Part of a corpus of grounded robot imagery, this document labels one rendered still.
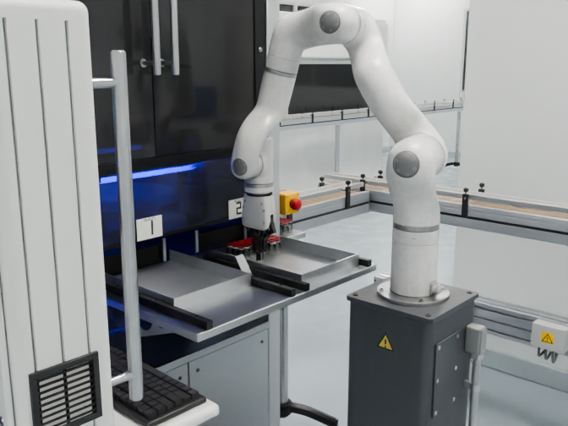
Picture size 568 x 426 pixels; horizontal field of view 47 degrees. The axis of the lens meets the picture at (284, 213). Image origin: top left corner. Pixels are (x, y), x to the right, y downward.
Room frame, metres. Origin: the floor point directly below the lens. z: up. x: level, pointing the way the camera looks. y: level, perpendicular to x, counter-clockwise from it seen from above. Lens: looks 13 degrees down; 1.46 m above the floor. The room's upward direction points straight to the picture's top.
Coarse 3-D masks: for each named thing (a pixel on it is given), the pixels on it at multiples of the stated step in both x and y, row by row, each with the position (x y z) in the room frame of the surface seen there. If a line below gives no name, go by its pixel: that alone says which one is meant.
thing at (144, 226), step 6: (156, 216) 1.76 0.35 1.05; (138, 222) 1.72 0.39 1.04; (144, 222) 1.73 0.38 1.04; (150, 222) 1.75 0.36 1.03; (156, 222) 1.76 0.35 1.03; (138, 228) 1.71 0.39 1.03; (144, 228) 1.73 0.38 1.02; (150, 228) 1.75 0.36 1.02; (156, 228) 1.76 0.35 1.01; (138, 234) 1.71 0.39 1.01; (144, 234) 1.73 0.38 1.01; (150, 234) 1.74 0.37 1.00; (156, 234) 1.76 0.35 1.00; (138, 240) 1.71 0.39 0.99
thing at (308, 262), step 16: (288, 240) 2.03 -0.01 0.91; (224, 256) 1.85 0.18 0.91; (272, 256) 1.93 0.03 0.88; (288, 256) 1.93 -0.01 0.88; (304, 256) 1.93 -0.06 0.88; (320, 256) 1.93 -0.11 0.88; (336, 256) 1.90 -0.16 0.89; (352, 256) 1.83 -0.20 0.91; (272, 272) 1.72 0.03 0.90; (288, 272) 1.69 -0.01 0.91; (304, 272) 1.77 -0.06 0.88; (320, 272) 1.72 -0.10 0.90; (336, 272) 1.77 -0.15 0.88
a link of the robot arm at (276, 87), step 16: (272, 80) 1.79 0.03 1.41; (288, 80) 1.80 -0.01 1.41; (272, 96) 1.80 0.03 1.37; (288, 96) 1.81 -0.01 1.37; (256, 112) 1.80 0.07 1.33; (272, 112) 1.80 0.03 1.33; (240, 128) 1.78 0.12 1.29; (256, 128) 1.76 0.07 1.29; (272, 128) 1.78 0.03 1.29; (240, 144) 1.76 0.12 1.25; (256, 144) 1.75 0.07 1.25; (240, 160) 1.76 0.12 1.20; (256, 160) 1.76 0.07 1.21; (240, 176) 1.76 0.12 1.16
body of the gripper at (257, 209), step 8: (248, 200) 1.85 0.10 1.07; (256, 200) 1.83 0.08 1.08; (264, 200) 1.82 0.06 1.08; (272, 200) 1.84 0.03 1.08; (248, 208) 1.85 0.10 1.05; (256, 208) 1.83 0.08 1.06; (264, 208) 1.82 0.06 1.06; (272, 208) 1.83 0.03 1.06; (248, 216) 1.85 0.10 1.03; (256, 216) 1.83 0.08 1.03; (264, 216) 1.81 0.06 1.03; (272, 216) 1.84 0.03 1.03; (248, 224) 1.85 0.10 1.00; (256, 224) 1.83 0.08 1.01; (264, 224) 1.81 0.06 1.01
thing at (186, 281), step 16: (176, 256) 1.87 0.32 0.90; (192, 256) 1.82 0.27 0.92; (144, 272) 1.77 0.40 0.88; (160, 272) 1.77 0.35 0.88; (176, 272) 1.77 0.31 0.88; (192, 272) 1.77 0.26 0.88; (208, 272) 1.77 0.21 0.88; (224, 272) 1.73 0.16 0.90; (240, 272) 1.69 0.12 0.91; (144, 288) 1.55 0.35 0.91; (160, 288) 1.64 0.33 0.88; (176, 288) 1.64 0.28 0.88; (192, 288) 1.64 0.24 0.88; (208, 288) 1.55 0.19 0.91; (224, 288) 1.60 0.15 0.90; (240, 288) 1.64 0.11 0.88; (176, 304) 1.48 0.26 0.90; (192, 304) 1.51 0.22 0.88
